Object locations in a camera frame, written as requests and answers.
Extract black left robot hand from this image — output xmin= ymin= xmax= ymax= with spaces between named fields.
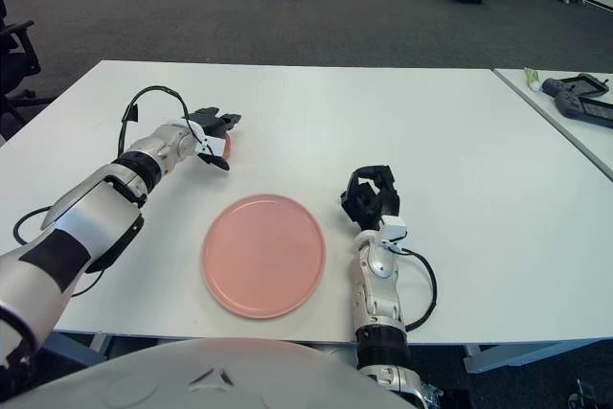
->
xmin=184 ymin=105 xmax=243 ymax=171

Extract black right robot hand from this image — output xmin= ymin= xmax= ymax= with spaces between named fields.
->
xmin=340 ymin=164 xmax=401 ymax=233

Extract pink round plate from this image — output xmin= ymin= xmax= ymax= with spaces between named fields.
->
xmin=200 ymin=193 xmax=328 ymax=320

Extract green white tube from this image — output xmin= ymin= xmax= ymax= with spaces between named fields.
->
xmin=524 ymin=67 xmax=544 ymax=93

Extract black office chair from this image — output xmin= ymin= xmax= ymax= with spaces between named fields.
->
xmin=0 ymin=0 xmax=52 ymax=142

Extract grey robot torso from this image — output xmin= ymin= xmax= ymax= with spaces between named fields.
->
xmin=0 ymin=336 xmax=422 ymax=409

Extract black metal stand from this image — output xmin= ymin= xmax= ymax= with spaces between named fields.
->
xmin=567 ymin=377 xmax=613 ymax=409

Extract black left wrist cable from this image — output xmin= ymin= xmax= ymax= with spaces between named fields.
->
xmin=117 ymin=85 xmax=208 ymax=157

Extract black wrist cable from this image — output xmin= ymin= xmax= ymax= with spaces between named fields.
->
xmin=117 ymin=85 xmax=208 ymax=157
xmin=399 ymin=248 xmax=440 ymax=331

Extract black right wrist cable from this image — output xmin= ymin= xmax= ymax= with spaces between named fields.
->
xmin=399 ymin=248 xmax=440 ymax=331

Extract white table frame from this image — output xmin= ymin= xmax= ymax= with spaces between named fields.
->
xmin=463 ymin=337 xmax=613 ymax=375

